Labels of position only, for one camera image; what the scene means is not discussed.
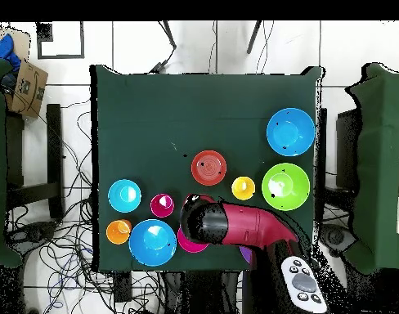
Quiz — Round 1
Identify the blue cloth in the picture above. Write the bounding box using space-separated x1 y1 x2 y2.
0 33 22 71

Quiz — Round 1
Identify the large blue bowl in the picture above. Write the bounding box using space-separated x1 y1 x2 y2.
266 107 317 157
128 218 178 267

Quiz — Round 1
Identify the small blue bowl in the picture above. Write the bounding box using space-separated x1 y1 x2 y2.
107 178 142 214

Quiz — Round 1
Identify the cardboard box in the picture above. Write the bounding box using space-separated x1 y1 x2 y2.
5 59 49 119

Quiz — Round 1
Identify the yellow cup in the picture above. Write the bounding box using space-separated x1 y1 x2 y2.
231 175 257 201

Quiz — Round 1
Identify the crimson small bowl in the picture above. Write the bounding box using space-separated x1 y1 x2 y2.
177 227 209 253

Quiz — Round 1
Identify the black tripod leg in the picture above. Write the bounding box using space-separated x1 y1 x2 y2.
158 20 177 50
245 20 263 55

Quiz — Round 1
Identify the crimson cup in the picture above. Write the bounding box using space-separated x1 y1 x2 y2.
149 193 176 219

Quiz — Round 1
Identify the orange cup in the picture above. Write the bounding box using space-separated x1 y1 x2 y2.
105 218 133 245

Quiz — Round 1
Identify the black power brick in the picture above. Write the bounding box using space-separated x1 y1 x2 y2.
113 271 132 303

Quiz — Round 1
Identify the black cable tangle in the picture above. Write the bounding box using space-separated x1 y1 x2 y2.
6 97 164 314

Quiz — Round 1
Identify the black bench frame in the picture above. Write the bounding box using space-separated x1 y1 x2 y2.
6 103 65 220

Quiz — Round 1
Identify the orange bowl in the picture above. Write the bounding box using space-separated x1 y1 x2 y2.
190 149 228 187

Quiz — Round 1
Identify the grey stand base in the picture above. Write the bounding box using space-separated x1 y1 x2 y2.
318 223 358 258

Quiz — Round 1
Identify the large green bowl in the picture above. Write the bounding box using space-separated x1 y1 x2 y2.
261 162 312 212

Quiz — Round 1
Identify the black equipment box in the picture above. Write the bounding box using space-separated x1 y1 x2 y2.
335 109 363 191

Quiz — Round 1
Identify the large purple bowl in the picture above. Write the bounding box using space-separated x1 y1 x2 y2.
239 245 253 264

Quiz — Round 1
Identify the dark green tablecloth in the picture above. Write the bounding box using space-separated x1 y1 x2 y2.
89 64 325 272

